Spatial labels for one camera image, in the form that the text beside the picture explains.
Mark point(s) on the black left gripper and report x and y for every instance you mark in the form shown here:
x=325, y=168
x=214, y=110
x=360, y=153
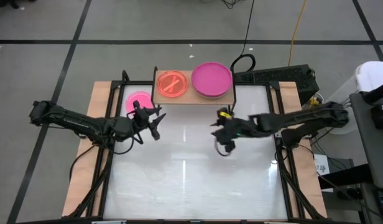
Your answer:
x=138, y=123

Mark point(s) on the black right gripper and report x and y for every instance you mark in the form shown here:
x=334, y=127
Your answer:
x=238, y=127

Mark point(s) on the translucent orange plate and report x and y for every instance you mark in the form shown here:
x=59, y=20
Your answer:
x=172, y=84

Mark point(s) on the large magenta plate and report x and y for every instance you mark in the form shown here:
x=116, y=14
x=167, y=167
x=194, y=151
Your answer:
x=211, y=79

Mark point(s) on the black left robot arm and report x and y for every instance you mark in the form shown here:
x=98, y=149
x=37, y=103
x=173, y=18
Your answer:
x=76, y=121

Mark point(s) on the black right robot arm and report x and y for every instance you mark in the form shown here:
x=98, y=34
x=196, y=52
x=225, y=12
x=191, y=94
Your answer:
x=303, y=116

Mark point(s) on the small translucent pink plate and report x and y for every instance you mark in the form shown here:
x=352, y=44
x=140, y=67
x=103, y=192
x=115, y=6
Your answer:
x=141, y=97

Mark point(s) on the yellow connectors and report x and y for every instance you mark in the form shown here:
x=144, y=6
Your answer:
x=313, y=102

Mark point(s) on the white paper note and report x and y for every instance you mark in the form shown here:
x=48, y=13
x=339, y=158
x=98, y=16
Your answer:
x=321, y=163

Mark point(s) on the black box under desk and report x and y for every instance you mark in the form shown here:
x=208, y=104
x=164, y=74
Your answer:
x=344, y=174

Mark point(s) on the grey desk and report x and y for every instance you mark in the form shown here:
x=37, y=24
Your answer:
x=370, y=149

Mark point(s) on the black device on desk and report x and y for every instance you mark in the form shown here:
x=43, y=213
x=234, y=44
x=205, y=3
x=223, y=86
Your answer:
x=381, y=116

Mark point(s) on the black bar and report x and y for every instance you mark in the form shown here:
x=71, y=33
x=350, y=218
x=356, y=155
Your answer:
x=378, y=93

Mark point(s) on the white rounded cover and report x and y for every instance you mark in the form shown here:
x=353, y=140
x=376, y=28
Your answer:
x=373, y=74

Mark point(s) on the black object on floor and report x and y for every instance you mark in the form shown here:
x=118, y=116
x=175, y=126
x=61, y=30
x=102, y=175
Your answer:
x=5, y=2

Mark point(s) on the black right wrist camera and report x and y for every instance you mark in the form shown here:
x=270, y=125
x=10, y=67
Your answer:
x=229, y=146

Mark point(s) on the wooden shelf with black frame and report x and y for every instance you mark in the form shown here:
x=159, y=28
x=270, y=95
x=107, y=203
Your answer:
x=191, y=100

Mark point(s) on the black metal table frame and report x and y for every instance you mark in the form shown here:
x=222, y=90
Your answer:
x=275, y=85

